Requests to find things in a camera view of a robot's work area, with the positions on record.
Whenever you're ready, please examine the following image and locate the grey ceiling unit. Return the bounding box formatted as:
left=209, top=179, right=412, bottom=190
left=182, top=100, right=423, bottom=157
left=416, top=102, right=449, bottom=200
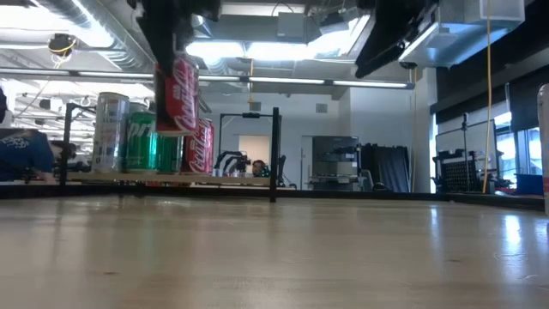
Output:
left=276, top=11, right=309, bottom=40

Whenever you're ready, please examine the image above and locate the yellow power cable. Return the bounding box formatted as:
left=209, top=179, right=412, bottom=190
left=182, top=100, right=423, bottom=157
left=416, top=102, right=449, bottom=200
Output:
left=482, top=0, right=493, bottom=194

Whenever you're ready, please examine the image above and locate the black perforated rack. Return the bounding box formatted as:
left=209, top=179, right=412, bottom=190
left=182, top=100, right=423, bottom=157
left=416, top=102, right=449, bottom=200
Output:
left=432, top=148, right=490, bottom=194

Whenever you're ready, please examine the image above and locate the black shelf side frame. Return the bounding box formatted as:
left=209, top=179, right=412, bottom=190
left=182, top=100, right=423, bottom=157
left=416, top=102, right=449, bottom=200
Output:
left=269, top=106, right=282, bottom=203

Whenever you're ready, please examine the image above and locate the person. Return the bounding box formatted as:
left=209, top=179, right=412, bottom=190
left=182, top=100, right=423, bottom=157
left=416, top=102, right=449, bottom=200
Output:
left=0, top=127, right=56, bottom=184
left=251, top=159, right=271, bottom=178

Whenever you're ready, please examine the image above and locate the thin black station frame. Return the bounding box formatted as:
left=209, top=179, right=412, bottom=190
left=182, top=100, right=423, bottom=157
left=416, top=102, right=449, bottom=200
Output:
left=217, top=111, right=275, bottom=173

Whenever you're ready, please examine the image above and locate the dark equipment rack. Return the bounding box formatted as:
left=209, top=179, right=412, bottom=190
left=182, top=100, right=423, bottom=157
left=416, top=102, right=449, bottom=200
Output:
left=311, top=136, right=360, bottom=192

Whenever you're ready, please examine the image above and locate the black curtain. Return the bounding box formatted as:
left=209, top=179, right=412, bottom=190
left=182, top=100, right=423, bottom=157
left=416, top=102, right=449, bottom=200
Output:
left=359, top=143, right=412, bottom=193

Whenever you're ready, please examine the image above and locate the red cola can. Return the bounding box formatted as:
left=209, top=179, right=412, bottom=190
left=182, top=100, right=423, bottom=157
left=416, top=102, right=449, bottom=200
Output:
left=154, top=53, right=201, bottom=137
left=179, top=118, right=215, bottom=175

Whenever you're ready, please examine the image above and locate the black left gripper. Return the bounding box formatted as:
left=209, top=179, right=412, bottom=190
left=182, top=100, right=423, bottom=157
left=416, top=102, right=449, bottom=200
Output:
left=136, top=0, right=222, bottom=78

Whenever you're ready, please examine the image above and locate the long ceiling light bar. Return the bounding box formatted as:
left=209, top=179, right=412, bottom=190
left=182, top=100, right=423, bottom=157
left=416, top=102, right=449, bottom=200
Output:
left=0, top=67, right=415, bottom=90

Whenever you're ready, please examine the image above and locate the black ceiling cable reel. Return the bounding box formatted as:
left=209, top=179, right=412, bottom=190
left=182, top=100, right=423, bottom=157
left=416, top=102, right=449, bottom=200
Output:
left=47, top=33, right=78, bottom=57

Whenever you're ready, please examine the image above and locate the blue bin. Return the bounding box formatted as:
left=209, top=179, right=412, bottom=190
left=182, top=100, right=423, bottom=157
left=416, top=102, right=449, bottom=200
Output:
left=514, top=173, right=545, bottom=197

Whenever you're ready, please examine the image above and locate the bright ceiling light panel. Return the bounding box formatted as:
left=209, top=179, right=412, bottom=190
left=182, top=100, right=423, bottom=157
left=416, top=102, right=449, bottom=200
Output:
left=184, top=16, right=370, bottom=61

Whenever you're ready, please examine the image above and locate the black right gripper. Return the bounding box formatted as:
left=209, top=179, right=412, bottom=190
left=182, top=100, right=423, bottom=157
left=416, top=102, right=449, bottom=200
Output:
left=354, top=0, right=438, bottom=79

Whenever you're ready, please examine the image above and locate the black tripod stand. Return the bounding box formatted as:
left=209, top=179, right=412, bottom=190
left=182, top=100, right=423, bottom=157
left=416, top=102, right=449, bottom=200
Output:
left=458, top=112, right=471, bottom=192

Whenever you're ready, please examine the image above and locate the silver ventilation duct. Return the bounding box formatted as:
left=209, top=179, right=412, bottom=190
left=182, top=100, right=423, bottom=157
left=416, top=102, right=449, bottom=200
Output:
left=42, top=0, right=155, bottom=70

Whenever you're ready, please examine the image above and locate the bright window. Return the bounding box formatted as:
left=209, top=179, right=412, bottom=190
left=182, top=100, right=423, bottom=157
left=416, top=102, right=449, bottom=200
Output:
left=492, top=109, right=544, bottom=177

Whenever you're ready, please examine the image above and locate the white slim can black top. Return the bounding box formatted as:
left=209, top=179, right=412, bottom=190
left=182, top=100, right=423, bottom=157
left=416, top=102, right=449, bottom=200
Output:
left=536, top=83, right=549, bottom=215
left=92, top=91, right=130, bottom=174

